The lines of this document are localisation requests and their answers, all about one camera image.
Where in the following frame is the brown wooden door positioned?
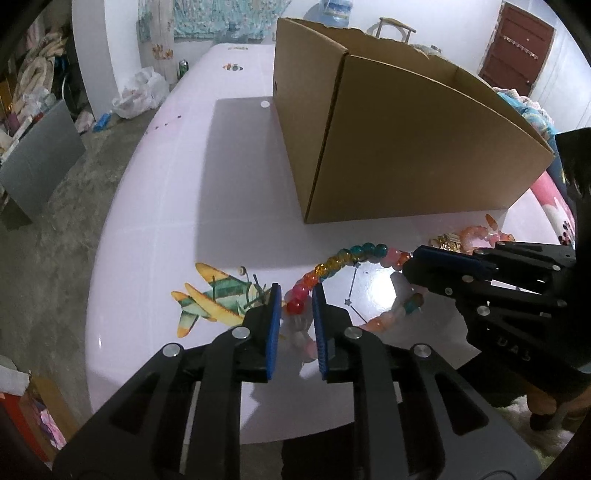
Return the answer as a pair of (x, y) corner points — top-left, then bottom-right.
(478, 2), (555, 97)

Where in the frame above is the white plastic bag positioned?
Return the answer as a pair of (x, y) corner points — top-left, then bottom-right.
(112, 67), (171, 120)

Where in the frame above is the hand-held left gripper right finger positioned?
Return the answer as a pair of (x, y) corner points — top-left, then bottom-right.
(311, 282), (543, 480)

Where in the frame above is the white flower print cloth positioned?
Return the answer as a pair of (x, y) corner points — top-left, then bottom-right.
(136, 7), (176, 86)

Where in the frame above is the teal floral wall cloth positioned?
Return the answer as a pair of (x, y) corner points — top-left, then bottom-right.
(173, 0), (278, 38)

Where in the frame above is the grey board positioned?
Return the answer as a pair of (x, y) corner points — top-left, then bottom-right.
(0, 99), (86, 227)

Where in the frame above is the pile of clothes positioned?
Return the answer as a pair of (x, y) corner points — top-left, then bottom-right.
(14, 32), (70, 116)

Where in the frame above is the gold chain charm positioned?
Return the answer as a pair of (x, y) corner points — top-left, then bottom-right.
(429, 234), (462, 252)

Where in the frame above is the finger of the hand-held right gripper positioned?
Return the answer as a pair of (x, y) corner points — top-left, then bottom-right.
(401, 258), (570, 334)
(413, 241), (578, 283)

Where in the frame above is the person's right hand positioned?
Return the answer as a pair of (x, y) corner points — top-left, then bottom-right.
(527, 384), (570, 416)

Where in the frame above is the blue patterned quilt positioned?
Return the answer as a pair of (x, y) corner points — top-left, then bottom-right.
(496, 90), (555, 139)

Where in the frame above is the pink floral blanket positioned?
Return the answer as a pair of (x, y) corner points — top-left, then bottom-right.
(531, 166), (578, 245)

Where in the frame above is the multicoloured bead bracelet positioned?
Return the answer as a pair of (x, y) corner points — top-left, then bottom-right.
(281, 242), (426, 365)

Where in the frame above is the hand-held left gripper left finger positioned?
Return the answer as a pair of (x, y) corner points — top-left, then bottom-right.
(53, 282), (283, 480)

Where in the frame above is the blue water jug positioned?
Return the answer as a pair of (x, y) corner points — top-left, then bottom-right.
(302, 0), (356, 28)

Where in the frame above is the brown cardboard box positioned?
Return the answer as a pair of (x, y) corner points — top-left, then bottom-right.
(272, 17), (556, 225)

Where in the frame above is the wooden chair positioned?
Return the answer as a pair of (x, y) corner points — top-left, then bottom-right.
(376, 17), (416, 43)

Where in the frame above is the red box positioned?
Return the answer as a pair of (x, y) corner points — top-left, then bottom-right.
(0, 396), (33, 448)

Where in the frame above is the pink bead bracelet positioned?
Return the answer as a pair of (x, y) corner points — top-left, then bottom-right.
(457, 225), (515, 254)

